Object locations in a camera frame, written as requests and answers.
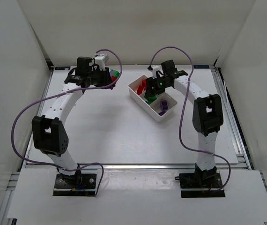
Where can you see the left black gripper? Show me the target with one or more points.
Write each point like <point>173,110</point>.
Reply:
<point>106,78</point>

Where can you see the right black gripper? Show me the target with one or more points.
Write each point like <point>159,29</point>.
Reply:
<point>151,88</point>

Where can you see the green square lego brick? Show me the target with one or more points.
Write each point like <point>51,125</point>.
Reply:
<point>150,100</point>

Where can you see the red rounded lego brick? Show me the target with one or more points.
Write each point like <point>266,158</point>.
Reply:
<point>140,90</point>

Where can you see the purple paw print lego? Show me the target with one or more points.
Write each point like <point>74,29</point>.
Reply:
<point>164,105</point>

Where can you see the red sloped lego brick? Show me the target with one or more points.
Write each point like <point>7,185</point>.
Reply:
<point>144,84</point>

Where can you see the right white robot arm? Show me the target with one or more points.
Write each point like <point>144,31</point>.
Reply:
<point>207,117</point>

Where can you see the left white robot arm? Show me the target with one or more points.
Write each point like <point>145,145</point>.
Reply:
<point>49,134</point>

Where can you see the white three-compartment tray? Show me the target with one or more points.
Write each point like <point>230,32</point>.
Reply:
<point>158,107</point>

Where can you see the blue label sticker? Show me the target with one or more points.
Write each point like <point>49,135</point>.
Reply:
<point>62,68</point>

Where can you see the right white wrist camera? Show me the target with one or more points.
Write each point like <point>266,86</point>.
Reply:
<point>153,69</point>

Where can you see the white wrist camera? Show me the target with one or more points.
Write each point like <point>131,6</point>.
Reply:
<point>100,60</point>
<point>153,69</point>

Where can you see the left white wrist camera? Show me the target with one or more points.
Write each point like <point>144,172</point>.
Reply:
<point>100,60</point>

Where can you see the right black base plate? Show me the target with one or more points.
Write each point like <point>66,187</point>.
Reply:
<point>191,188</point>

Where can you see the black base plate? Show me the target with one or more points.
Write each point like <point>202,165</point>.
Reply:
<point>191,188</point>
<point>83,185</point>

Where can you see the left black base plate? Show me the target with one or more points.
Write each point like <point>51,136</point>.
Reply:
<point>83,185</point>

